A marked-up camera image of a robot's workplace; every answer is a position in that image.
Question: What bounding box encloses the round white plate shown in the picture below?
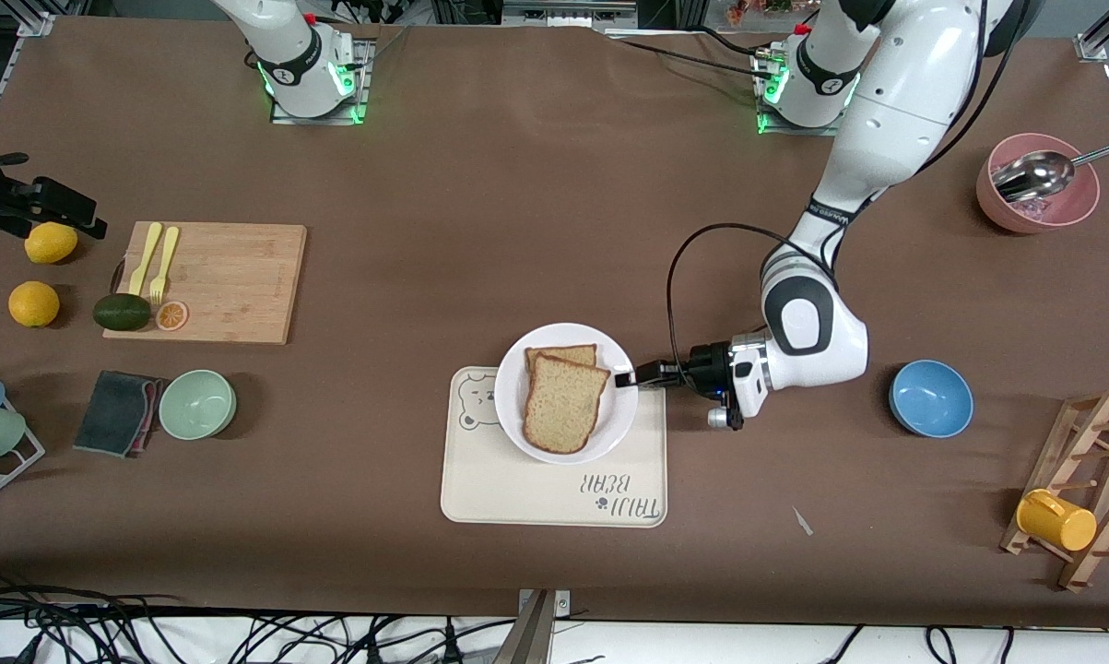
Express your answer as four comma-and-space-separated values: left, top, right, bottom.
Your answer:
494, 323, 641, 465

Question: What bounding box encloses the yellow plastic fork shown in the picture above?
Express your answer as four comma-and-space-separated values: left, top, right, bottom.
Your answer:
149, 227, 181, 307

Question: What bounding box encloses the shiny metal scoop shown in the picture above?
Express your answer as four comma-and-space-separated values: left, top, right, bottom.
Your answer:
991, 140, 1109, 204

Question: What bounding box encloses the yellow lemon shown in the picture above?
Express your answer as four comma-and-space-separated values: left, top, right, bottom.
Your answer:
8, 280, 61, 328
24, 223, 79, 266

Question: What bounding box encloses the bamboo cutting board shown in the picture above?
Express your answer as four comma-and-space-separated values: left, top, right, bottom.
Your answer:
102, 221, 308, 346

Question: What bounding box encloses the plain brown bread slice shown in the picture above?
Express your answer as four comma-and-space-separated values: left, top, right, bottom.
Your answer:
521, 354, 611, 456

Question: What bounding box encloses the grey metal bar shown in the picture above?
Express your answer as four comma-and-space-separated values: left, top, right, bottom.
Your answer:
491, 590, 557, 664

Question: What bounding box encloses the pink bowl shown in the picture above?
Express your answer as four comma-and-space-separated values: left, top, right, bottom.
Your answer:
976, 133, 1102, 234

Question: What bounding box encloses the grey metal equipment box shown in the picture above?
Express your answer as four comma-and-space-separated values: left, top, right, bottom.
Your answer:
501, 0, 638, 29

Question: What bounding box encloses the black base power cable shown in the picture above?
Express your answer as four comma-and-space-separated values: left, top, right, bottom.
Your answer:
605, 28, 776, 84

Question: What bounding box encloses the wooden peg mug rack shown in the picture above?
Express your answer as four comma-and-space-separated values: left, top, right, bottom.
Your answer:
999, 389, 1109, 593

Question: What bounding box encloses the pink folded cloth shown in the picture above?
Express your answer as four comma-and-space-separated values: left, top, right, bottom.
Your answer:
133, 376, 166, 459

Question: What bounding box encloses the dark green avocado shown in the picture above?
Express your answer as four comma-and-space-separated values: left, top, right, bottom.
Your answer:
92, 293, 153, 332

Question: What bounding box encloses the yellow plastic knife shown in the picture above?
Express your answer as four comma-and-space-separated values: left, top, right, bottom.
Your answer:
128, 222, 163, 298

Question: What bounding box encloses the pale green bowl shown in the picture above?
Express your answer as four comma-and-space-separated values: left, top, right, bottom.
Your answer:
158, 369, 238, 441

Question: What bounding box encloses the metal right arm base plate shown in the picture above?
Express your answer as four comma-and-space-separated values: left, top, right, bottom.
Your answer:
268, 39, 372, 126

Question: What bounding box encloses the small metal bracket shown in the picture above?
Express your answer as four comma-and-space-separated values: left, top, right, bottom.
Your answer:
517, 588, 572, 617

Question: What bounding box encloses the white wire cup rack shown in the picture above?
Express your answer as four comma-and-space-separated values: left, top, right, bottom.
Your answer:
0, 362, 46, 510

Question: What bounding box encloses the yellow mug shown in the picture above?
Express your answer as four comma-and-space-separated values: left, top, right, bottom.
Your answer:
1016, 489, 1098, 552

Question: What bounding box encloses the blue bowl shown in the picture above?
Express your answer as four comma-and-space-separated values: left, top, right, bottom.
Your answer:
889, 360, 974, 439

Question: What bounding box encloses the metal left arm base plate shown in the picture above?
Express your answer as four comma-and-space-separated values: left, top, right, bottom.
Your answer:
752, 51, 853, 137

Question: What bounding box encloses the black cable bundle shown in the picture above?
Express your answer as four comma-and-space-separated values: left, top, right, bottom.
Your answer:
0, 567, 518, 664

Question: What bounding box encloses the cream bear print tray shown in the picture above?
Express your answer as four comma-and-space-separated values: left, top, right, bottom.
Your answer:
440, 367, 668, 528

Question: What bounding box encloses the dark grey folded cloth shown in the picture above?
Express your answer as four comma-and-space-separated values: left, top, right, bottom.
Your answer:
72, 370, 163, 459

